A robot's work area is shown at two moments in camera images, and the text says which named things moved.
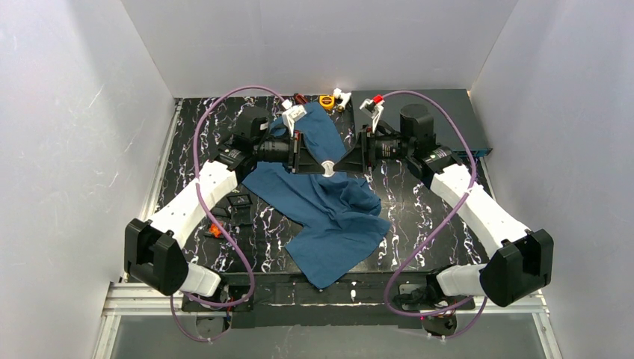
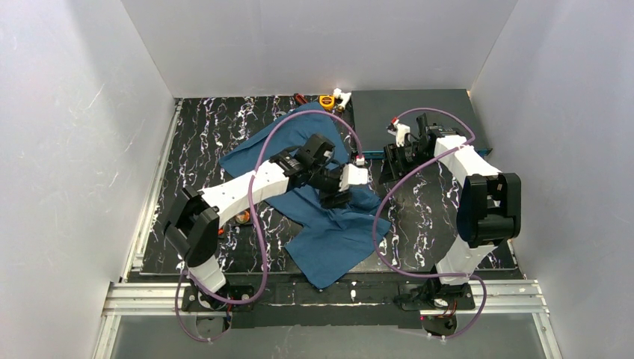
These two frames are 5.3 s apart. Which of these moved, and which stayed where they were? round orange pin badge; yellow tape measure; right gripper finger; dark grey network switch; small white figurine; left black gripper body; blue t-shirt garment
Moved: left black gripper body; round orange pin badge; right gripper finger
Stayed: yellow tape measure; blue t-shirt garment; small white figurine; dark grey network switch
